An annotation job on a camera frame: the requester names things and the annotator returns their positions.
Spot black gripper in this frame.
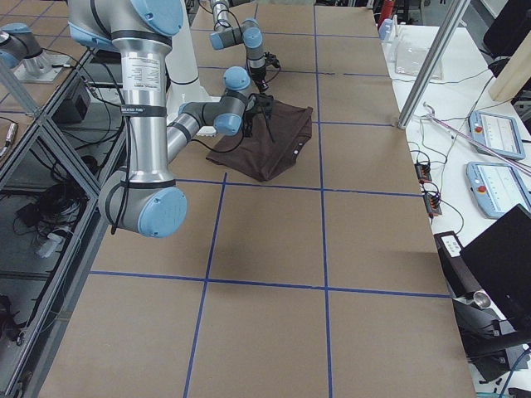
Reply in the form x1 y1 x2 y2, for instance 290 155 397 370
242 93 274 138
251 66 269 93

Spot dark brown t-shirt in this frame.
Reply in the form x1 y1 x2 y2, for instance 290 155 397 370
207 99 313 182

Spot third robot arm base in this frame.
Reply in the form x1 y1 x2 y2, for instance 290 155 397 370
1 22 71 84

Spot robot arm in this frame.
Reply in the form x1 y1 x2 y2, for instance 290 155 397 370
68 1 267 238
209 0 270 94

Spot red cylinder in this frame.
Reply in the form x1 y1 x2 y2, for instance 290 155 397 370
381 0 395 20

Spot clear plastic sheet bag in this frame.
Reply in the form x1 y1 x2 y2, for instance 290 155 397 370
395 42 430 76

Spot long metal rod tool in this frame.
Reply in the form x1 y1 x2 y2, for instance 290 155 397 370
422 102 531 171

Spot far teach pendant tablet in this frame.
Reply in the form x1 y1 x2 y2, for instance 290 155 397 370
469 111 526 160

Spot teach pendant tablet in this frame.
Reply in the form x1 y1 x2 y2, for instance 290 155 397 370
469 111 526 160
465 162 530 220

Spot near teach pendant tablet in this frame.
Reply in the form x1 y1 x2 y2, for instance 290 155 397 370
465 162 530 220

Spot black laptop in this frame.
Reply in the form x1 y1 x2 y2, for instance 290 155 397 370
460 205 531 330

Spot steel cup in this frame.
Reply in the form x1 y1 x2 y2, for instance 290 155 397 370
466 290 492 310

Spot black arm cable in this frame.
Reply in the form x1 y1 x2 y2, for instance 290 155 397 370
190 138 225 153

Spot aluminium frame post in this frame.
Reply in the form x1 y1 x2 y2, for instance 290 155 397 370
397 0 470 129

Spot aluminium frame rack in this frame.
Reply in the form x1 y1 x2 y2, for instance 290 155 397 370
1 51 124 397

